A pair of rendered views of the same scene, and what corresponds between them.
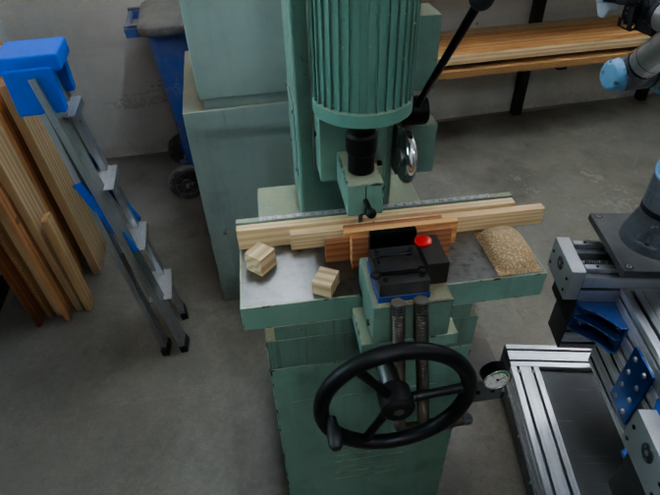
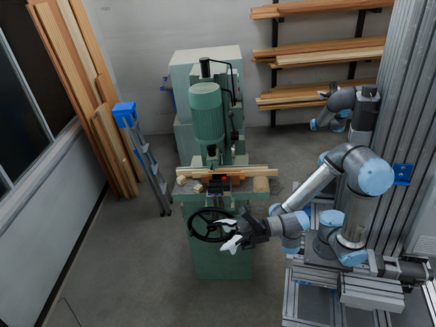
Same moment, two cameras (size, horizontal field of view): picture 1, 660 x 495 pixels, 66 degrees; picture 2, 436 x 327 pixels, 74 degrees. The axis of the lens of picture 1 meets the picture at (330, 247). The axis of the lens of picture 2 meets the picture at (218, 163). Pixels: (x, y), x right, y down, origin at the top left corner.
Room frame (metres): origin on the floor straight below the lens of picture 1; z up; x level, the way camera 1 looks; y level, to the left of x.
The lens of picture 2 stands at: (-0.59, -0.47, 2.05)
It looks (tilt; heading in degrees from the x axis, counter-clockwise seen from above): 35 degrees down; 15
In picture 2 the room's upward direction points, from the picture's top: 6 degrees counter-clockwise
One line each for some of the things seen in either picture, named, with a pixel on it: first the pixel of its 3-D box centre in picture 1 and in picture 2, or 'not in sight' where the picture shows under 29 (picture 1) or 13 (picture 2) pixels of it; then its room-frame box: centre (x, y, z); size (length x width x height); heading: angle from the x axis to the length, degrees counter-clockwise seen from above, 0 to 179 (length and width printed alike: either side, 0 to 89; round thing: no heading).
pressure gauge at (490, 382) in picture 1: (493, 375); not in sight; (0.67, -0.35, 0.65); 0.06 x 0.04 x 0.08; 97
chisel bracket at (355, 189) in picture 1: (359, 184); (213, 159); (0.87, -0.06, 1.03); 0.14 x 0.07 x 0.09; 7
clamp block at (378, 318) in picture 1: (402, 295); (219, 194); (0.66, -0.13, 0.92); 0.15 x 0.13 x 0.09; 97
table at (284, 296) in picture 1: (390, 281); (220, 191); (0.75, -0.12, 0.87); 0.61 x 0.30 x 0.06; 97
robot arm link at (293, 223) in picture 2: not in sight; (292, 222); (0.20, -0.53, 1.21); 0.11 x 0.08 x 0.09; 112
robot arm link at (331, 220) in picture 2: not in sight; (332, 226); (0.41, -0.73, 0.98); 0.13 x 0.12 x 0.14; 22
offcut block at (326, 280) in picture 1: (325, 282); (198, 188); (0.70, 0.01, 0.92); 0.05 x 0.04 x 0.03; 158
